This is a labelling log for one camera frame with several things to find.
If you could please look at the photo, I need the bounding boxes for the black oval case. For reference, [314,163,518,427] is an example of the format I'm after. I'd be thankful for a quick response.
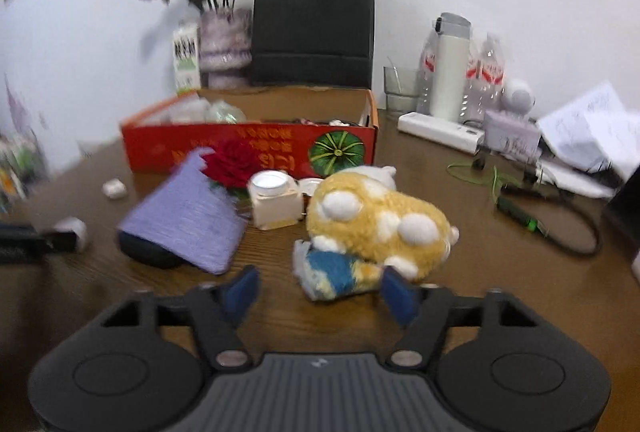
[117,232,186,270]

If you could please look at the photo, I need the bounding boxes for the purple fabric pouch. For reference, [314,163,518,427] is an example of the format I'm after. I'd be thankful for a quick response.
[117,147,246,275]

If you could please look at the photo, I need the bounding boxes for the blue yellow snack packet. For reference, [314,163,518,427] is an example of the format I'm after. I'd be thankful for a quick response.
[292,239,383,302]

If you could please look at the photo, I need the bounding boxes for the yellow plush toy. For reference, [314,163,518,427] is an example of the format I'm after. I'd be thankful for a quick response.
[306,166,459,282]

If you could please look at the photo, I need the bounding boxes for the cream jar white lid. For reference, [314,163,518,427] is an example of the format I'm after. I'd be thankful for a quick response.
[247,170,304,230]

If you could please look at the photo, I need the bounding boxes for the red artificial rose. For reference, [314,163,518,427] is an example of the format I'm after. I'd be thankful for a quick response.
[202,140,262,190]

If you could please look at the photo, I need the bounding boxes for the white tissue pack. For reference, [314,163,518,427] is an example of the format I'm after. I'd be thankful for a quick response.
[141,95,210,126]

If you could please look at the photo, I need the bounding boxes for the white paper ball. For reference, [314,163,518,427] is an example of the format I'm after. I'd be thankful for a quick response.
[53,216,89,252]

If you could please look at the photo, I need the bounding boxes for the iridescent plastic bag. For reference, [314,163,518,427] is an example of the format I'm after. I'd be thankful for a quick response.
[206,100,247,124]

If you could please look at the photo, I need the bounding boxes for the black green neckband earphones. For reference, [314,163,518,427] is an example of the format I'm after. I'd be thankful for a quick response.
[446,156,603,259]

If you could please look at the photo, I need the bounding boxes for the white power strip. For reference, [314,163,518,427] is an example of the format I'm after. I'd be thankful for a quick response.
[397,112,485,155]

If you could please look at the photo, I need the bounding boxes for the white tin box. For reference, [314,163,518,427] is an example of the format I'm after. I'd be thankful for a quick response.
[483,110,541,162]

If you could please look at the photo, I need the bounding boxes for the red cardboard box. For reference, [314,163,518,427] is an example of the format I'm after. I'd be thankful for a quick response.
[120,85,378,178]

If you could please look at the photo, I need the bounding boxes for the plastic water bottle left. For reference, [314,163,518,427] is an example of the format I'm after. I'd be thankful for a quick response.
[416,28,439,114]

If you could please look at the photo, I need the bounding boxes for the plastic water bottle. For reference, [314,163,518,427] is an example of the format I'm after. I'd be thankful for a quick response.
[416,28,439,114]
[459,33,506,126]

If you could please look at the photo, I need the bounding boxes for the clear glass cup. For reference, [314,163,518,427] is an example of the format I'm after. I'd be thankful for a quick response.
[384,66,420,118]

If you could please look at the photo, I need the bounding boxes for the plastic water bottle right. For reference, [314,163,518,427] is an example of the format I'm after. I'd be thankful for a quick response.
[459,33,506,126]

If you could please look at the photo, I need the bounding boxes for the white paper stack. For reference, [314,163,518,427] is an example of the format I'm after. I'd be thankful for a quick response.
[537,81,639,181]

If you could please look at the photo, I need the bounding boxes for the white thermos bottle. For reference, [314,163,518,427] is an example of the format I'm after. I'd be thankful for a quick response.
[431,12,472,122]

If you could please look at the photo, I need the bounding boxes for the white milk carton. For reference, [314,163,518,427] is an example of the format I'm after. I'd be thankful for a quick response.
[172,22,202,95]

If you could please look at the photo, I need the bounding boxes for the purple ribbed vase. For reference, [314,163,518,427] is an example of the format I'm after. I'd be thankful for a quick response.
[198,8,252,90]

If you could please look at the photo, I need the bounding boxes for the black paper bag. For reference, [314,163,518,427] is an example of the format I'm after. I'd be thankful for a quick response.
[250,0,375,90]

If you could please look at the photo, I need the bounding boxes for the wire storage rack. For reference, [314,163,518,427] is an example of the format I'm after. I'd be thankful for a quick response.
[0,133,48,213]

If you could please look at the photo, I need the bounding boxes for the small white round camera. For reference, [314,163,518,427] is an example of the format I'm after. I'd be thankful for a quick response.
[501,78,536,116]

